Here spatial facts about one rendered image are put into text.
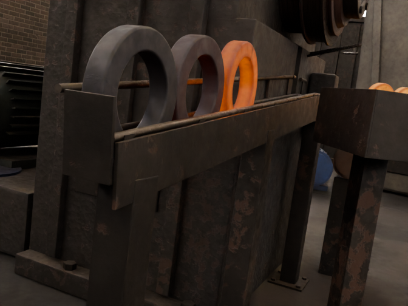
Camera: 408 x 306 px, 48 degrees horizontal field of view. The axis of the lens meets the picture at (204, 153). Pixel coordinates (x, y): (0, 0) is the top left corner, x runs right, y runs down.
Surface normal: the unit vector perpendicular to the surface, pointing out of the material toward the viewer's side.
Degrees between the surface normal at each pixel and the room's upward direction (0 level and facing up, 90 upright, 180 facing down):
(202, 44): 90
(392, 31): 90
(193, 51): 90
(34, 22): 90
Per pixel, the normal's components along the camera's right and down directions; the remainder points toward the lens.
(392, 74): -0.62, 0.02
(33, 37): 0.90, 0.17
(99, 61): -0.34, -0.34
